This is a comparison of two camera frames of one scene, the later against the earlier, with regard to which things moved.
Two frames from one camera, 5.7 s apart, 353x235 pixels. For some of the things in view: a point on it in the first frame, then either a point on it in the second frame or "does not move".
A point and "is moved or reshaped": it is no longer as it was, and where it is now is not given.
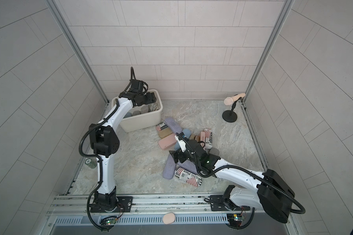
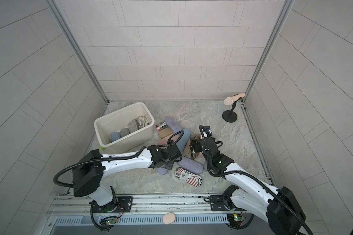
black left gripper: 148,100 to 170,167
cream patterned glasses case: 152,106 to 141,121
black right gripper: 175,156 to 198,142
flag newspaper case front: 188,176 does not move
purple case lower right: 189,165 does not move
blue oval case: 127,115 is moved or reshaped
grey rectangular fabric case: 144,109 to 133,126
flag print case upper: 161,126 does not move
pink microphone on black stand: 231,116 does not move
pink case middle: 167,141 does not move
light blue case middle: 188,133 does not move
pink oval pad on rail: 168,218 does not move
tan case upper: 164,132 does not move
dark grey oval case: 136,112 to 124,131
